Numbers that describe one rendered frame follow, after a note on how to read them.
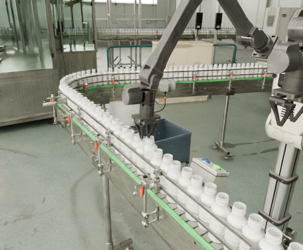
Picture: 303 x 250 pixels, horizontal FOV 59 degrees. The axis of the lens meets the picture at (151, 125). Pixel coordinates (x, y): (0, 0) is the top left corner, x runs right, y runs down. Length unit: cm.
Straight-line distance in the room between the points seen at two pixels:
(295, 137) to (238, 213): 60
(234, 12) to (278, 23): 582
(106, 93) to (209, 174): 196
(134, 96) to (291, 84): 51
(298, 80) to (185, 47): 471
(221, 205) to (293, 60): 45
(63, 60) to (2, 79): 236
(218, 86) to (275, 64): 254
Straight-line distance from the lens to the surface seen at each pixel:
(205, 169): 110
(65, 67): 647
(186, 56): 548
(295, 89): 80
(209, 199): 92
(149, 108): 104
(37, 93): 444
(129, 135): 126
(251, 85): 349
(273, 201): 158
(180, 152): 183
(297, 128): 133
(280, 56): 73
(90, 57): 662
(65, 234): 249
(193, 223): 101
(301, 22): 79
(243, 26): 129
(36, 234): 256
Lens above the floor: 167
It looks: 22 degrees down
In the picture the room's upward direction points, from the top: 1 degrees clockwise
